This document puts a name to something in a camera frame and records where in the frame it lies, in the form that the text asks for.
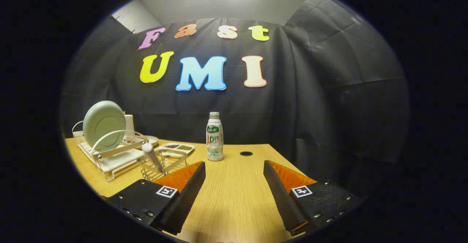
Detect white wire dish rack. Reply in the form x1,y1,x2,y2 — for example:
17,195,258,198
72,120,154,182

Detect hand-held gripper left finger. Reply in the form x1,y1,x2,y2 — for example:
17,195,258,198
104,161,206,235

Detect white divided dish with beans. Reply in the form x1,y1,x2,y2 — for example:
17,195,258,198
155,142,195,159

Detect blue striped handle spoon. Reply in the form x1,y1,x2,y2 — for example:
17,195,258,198
142,143,163,172

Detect metal wire basket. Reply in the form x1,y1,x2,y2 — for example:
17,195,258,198
141,150,189,182

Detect white plastic drink bottle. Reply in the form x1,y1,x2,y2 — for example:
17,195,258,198
206,112,224,161

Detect pale green plate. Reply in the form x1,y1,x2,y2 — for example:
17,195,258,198
83,101,127,152

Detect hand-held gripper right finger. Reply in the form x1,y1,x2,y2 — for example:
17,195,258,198
263,160,361,236

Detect white toaster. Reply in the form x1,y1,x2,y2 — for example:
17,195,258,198
124,115,135,137

